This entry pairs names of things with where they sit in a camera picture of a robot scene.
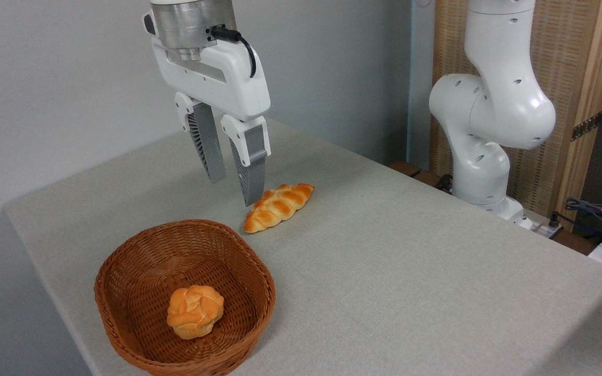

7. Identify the metal screen hinge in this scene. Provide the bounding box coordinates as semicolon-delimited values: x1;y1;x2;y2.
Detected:
571;111;602;142

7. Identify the grey tablecloth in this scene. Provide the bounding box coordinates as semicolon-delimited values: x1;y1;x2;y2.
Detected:
3;117;602;376

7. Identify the black cable bundle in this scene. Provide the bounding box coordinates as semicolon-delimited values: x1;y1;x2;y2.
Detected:
565;197;602;246

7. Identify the wooden woven folding screen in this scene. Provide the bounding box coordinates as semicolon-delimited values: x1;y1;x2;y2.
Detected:
429;0;602;233

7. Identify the brown wicker basket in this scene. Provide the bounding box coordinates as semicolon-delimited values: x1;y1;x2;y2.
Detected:
94;219;276;376

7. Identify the long braided bread loaf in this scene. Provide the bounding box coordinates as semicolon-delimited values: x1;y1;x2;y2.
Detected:
244;183;315;233

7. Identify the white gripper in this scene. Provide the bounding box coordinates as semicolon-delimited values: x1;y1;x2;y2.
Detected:
150;39;271;207

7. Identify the black plug connector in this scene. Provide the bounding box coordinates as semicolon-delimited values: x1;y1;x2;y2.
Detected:
534;211;564;240

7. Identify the round knotted bread roll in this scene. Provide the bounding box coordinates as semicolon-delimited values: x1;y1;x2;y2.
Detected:
167;285;225;340

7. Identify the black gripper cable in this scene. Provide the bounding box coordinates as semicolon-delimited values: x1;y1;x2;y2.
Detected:
211;25;257;79

